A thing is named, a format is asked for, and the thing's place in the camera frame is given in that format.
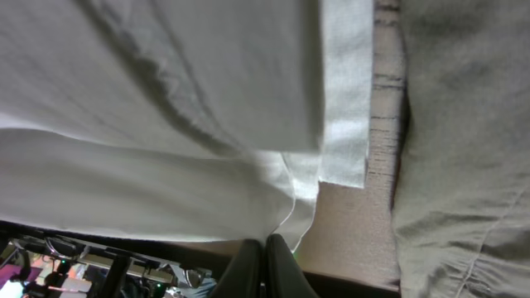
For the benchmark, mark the khaki grey shorts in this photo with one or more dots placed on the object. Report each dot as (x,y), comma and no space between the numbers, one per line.
(461,206)

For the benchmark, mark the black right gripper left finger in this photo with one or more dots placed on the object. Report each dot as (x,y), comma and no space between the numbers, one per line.
(242,277)

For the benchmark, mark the white t-shirt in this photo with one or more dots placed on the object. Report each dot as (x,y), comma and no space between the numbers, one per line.
(181,121)

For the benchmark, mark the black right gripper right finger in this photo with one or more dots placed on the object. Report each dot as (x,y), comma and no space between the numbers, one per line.
(284,278)

